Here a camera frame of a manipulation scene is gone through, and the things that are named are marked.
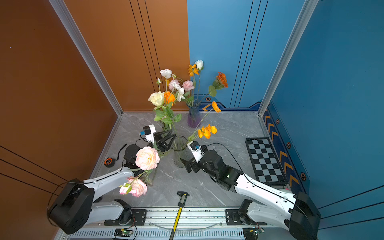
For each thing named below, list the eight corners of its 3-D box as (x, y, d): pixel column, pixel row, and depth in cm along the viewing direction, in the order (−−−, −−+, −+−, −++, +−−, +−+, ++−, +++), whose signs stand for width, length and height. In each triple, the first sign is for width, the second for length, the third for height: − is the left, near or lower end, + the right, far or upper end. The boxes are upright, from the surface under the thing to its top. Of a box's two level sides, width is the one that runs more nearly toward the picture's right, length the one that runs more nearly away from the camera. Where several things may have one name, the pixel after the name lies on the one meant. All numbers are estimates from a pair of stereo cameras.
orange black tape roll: (105, 167, 93) (102, 165, 90) (108, 160, 96) (105, 157, 93) (113, 167, 93) (110, 165, 90) (116, 160, 96) (113, 157, 93)
